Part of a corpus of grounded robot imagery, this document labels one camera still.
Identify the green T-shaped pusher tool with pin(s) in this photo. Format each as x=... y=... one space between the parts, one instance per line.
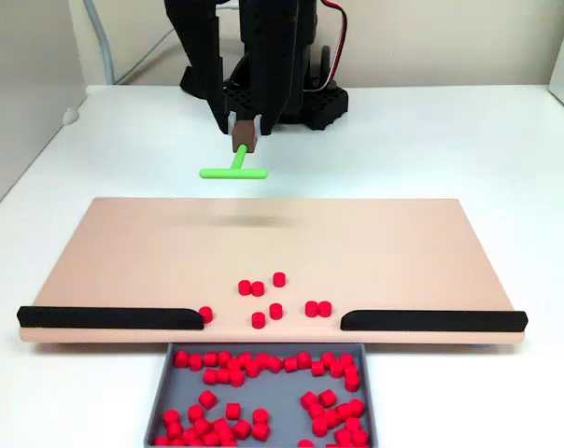
x=237 y=161

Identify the red cylindrical granule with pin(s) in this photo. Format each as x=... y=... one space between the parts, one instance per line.
x=352 y=383
x=276 y=311
x=275 y=364
x=359 y=438
x=319 y=425
x=226 y=439
x=352 y=424
x=244 y=359
x=258 y=289
x=210 y=358
x=235 y=364
x=207 y=399
x=331 y=417
x=188 y=436
x=350 y=372
x=210 y=375
x=224 y=358
x=305 y=443
x=327 y=397
x=356 y=407
x=290 y=364
x=181 y=358
x=237 y=378
x=160 y=441
x=303 y=360
x=176 y=443
x=195 y=413
x=171 y=415
x=233 y=410
x=223 y=375
x=241 y=428
x=343 y=410
x=252 y=368
x=220 y=425
x=328 y=359
x=309 y=400
x=260 y=431
x=336 y=368
x=262 y=360
x=342 y=436
x=244 y=287
x=312 y=308
x=317 y=368
x=173 y=429
x=195 y=361
x=260 y=415
x=278 y=279
x=346 y=360
x=316 y=410
x=258 y=319
x=210 y=438
x=205 y=314
x=325 y=308
x=201 y=427

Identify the grey container tray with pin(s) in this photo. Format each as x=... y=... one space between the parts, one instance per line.
x=272 y=396

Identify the grey tube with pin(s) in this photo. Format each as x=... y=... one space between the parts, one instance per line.
x=105 y=51

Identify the small white panel foot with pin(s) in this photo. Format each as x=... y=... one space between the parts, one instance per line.
x=70 y=115

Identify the beige flat board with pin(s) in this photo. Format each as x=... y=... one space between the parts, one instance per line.
x=170 y=256

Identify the black guide rail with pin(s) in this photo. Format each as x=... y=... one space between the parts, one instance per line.
x=100 y=317
x=441 y=321

